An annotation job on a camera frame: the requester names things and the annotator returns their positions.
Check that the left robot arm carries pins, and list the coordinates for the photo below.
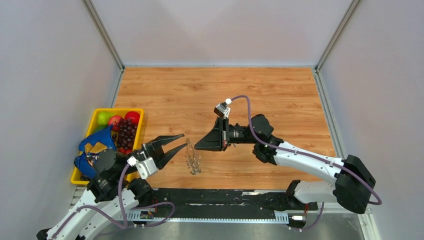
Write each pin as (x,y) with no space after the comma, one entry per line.
(119,185)

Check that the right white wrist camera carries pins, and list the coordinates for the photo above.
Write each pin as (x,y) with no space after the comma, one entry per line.
(222,109)

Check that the yellow plastic bin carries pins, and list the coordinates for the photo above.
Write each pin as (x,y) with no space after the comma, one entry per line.
(77,178)

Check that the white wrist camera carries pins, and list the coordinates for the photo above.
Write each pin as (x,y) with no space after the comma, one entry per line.
(146,168)
(222,109)

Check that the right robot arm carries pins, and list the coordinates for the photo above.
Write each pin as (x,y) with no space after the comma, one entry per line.
(345,181)

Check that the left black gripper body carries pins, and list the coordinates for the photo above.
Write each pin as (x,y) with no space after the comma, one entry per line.
(146,151)

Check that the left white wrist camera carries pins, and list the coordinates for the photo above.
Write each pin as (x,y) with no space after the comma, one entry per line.
(146,168)

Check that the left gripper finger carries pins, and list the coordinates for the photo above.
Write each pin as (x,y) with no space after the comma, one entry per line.
(166,157)
(162,140)

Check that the green pear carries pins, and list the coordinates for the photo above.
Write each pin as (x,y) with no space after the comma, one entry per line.
(103,117)

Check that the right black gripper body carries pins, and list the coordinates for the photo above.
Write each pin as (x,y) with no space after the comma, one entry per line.
(226,132)

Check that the purple grape bunch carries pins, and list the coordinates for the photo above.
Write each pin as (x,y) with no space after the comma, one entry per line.
(124,134)

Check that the blue chip bag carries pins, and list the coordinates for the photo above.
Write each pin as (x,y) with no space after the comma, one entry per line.
(90,147)

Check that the red apple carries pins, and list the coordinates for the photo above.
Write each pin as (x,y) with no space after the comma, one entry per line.
(133,117)
(115,121)

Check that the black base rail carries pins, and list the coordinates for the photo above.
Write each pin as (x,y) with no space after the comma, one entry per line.
(223,204)

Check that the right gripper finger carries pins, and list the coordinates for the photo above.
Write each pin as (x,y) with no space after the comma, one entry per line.
(215,134)
(209,145)

